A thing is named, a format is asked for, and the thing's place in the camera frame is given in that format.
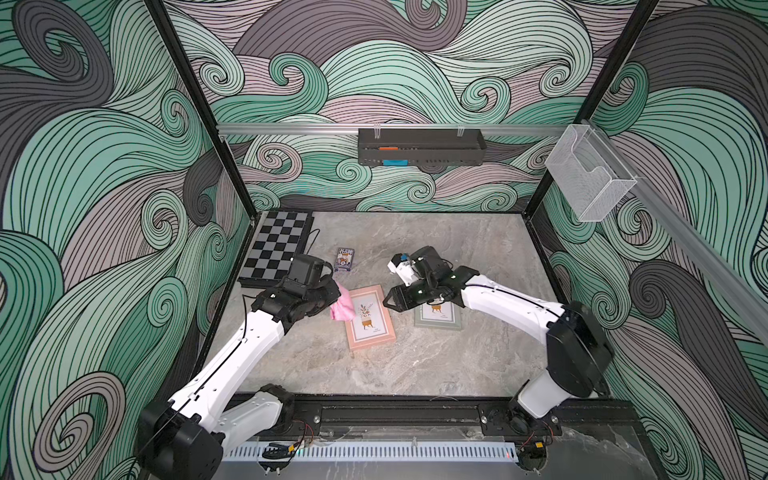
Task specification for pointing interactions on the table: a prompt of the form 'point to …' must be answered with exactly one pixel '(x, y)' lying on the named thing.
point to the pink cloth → (343, 309)
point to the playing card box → (344, 259)
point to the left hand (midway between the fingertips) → (340, 287)
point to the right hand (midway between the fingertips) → (392, 300)
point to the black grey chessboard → (278, 237)
